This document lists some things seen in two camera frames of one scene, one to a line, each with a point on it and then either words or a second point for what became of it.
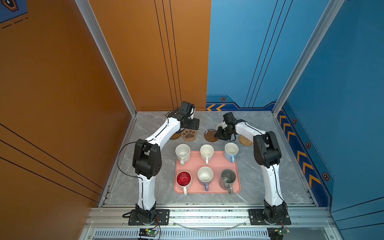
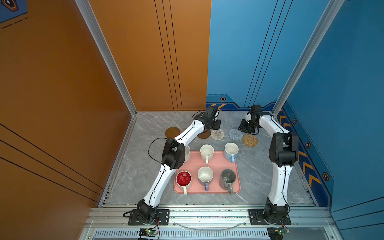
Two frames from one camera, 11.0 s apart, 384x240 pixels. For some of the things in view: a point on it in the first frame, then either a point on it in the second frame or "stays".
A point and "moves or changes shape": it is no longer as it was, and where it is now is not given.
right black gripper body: (224, 134) → (248, 127)
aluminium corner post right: (333, 7) stays
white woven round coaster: (220, 124) moves or changes shape
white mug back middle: (207, 151) stays
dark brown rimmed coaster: (209, 135) moves or changes shape
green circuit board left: (147, 232) stays
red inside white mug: (183, 179) stays
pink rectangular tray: (218, 164) stays
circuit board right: (277, 233) stays
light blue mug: (231, 149) stays
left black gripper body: (192, 124) → (214, 124)
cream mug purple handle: (205, 174) stays
